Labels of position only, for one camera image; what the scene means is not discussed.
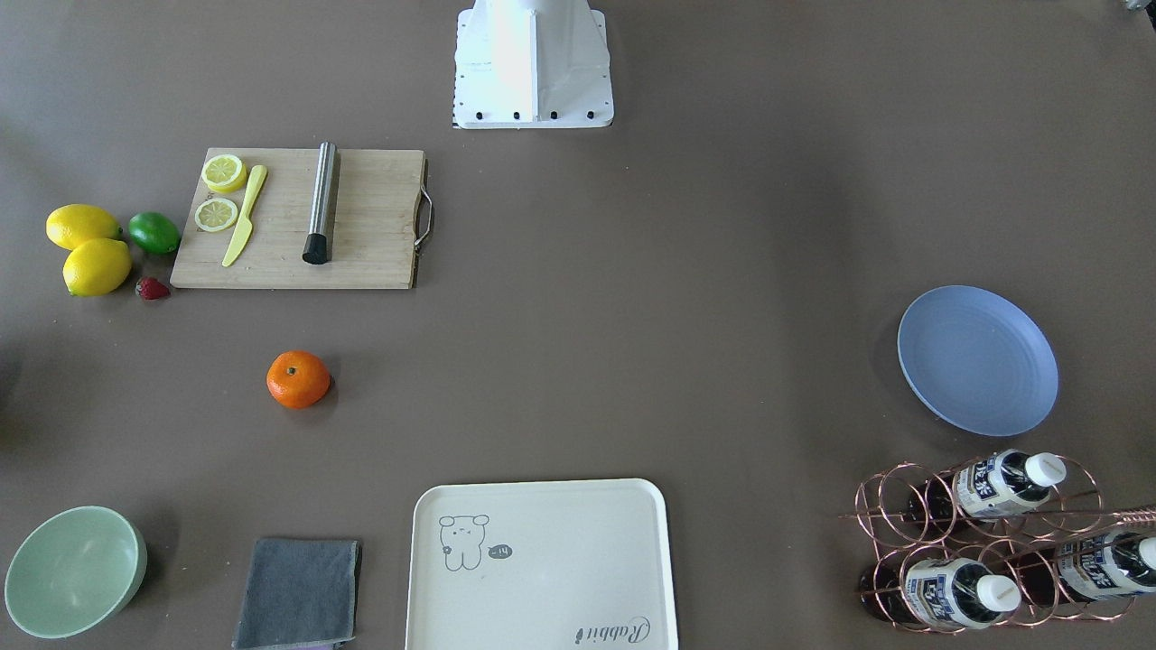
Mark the yellow plastic knife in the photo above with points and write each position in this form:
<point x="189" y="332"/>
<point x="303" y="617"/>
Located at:
<point x="244" y="225"/>

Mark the copper wire bottle rack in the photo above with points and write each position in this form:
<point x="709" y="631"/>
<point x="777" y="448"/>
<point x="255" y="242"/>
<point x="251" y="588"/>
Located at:
<point x="1076" y="509"/>

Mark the grey folded cloth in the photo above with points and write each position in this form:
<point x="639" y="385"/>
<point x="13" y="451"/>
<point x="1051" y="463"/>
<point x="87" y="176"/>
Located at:
<point x="299" y="594"/>

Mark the blue plate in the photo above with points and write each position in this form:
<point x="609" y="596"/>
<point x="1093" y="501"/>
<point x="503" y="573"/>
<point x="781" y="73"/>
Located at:
<point x="977" y="361"/>

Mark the steel muddler black tip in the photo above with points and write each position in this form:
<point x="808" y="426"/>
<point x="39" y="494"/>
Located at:
<point x="319" y="239"/>

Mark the wooden cutting board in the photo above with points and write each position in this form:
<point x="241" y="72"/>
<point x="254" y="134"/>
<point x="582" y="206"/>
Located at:
<point x="375" y="225"/>

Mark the red strawberry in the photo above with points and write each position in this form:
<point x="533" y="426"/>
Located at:
<point x="149" y="288"/>

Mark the orange mandarin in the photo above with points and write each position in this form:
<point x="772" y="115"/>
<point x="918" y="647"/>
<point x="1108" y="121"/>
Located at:
<point x="297" y="379"/>

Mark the yellow lemon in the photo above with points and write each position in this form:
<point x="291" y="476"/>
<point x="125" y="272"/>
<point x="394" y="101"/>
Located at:
<point x="96" y="267"/>
<point x="72" y="225"/>

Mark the cream rabbit tray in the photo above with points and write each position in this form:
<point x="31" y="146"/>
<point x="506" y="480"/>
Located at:
<point x="578" y="564"/>

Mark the green bowl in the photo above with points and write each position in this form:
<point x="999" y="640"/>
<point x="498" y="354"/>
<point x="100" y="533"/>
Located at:
<point x="74" y="571"/>

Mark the white camera post base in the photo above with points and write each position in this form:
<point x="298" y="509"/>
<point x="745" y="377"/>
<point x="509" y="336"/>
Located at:
<point x="532" y="65"/>

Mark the green lime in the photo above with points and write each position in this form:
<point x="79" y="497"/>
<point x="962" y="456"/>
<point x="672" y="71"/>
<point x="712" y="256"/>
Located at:
<point x="154" y="233"/>

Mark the lemon slice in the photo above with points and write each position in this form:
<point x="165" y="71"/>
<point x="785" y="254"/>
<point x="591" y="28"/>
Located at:
<point x="224" y="173"/>
<point x="216" y="214"/>

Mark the tea bottle white cap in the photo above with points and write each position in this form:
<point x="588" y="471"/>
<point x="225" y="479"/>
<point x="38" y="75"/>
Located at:
<point x="1008" y="483"/>

